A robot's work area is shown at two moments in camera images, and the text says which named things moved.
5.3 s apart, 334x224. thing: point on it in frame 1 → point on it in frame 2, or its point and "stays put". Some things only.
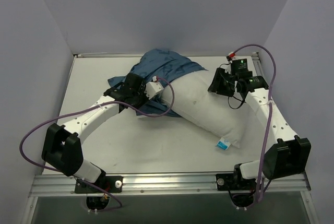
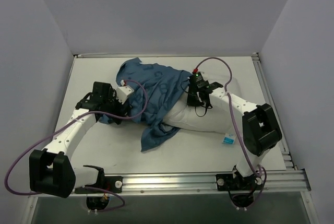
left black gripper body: [138, 85] → [121, 112]
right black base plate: [235, 181] stays put
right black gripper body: [217, 82] → [194, 98]
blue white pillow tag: [223, 143] → [228, 139]
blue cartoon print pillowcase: [165, 66] → [164, 85]
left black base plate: [111, 184] stays put
